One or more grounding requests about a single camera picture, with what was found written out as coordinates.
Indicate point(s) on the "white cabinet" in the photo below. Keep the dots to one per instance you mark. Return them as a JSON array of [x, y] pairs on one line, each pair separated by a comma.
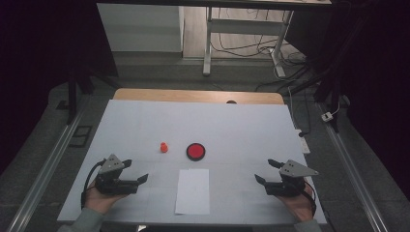
[[141, 29]]

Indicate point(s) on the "white desk frame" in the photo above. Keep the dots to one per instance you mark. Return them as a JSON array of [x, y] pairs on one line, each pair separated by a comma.
[[240, 26]]

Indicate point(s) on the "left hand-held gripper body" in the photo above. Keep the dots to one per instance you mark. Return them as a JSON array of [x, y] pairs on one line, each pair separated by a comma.
[[112, 185]]

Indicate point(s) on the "aluminium floor rail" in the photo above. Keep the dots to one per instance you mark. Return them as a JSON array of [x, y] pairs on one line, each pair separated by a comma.
[[48, 167], [351, 167]]

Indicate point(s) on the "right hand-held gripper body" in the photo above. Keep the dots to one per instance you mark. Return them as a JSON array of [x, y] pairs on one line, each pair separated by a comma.
[[288, 187]]

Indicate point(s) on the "dark floor hatch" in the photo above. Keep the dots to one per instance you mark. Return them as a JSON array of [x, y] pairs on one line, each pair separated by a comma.
[[80, 136]]

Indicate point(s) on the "person's right hand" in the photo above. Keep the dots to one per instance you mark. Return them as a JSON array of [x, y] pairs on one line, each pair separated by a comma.
[[301, 208]]

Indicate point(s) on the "dark round table grommet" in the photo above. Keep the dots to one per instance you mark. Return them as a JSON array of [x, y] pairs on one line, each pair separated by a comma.
[[231, 102]]

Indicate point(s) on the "small orange stamp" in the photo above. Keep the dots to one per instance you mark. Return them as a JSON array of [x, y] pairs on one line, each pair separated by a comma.
[[163, 144]]

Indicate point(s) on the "round red ink pad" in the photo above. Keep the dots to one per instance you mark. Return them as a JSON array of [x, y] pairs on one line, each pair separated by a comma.
[[195, 151]]

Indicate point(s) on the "person's left hand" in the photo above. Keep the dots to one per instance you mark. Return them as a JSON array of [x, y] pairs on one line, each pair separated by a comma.
[[100, 201]]

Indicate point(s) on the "white paper sheet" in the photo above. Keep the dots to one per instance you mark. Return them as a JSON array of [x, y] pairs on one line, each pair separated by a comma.
[[192, 193]]

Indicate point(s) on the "black metal stand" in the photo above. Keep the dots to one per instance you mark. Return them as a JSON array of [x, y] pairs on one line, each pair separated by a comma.
[[335, 96], [72, 96]]

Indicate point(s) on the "orange stamp cap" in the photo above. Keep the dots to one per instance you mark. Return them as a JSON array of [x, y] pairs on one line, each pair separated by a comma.
[[164, 150]]

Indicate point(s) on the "large white table cover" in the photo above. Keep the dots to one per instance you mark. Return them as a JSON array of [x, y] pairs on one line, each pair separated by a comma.
[[199, 122]]

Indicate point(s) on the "white power strip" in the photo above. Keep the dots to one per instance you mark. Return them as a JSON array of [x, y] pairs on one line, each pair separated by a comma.
[[303, 143]]

